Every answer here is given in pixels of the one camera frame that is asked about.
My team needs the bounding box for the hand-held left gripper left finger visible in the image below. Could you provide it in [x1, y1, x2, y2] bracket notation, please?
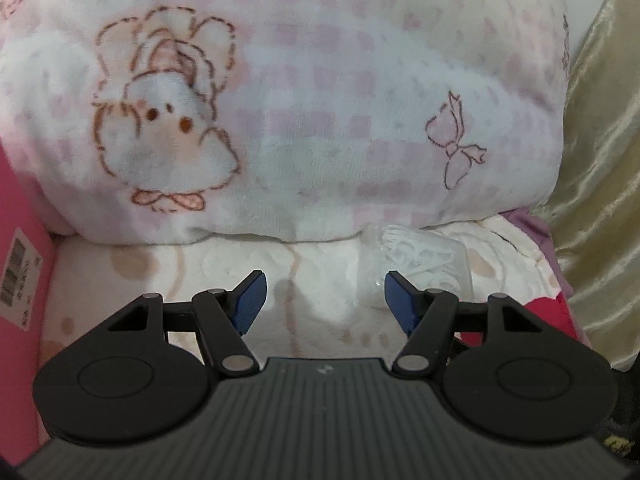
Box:
[106, 270, 267, 376]

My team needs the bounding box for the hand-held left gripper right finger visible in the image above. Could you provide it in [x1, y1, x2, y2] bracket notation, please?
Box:
[384, 270, 543, 376]

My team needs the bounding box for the clear plastic packet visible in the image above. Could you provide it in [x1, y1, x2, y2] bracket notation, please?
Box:
[357, 224, 475, 311]

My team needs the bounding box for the pink cardboard box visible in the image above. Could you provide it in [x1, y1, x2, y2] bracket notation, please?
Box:
[0, 145, 56, 461]

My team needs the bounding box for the printed bear blanket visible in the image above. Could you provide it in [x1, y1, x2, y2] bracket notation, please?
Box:
[37, 207, 586, 376]

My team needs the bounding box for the pink checked pillow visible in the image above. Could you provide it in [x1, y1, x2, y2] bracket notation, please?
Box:
[0, 0, 571, 246]

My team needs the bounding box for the gold satin curtain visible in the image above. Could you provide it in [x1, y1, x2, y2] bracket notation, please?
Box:
[530, 0, 640, 371]

